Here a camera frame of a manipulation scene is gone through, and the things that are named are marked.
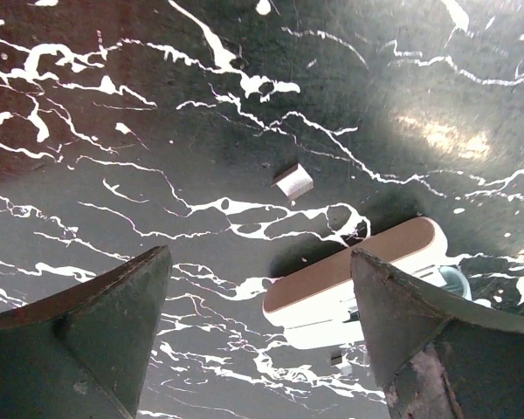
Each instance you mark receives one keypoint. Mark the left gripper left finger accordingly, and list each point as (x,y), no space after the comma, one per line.
(84,352)

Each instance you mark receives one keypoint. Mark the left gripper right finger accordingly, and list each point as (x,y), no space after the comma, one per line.
(434,354)

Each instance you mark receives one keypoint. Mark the light blue stapler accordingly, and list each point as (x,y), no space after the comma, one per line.
(316,306)

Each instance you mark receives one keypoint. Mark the small silver staple strip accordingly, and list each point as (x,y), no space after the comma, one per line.
(340,361)

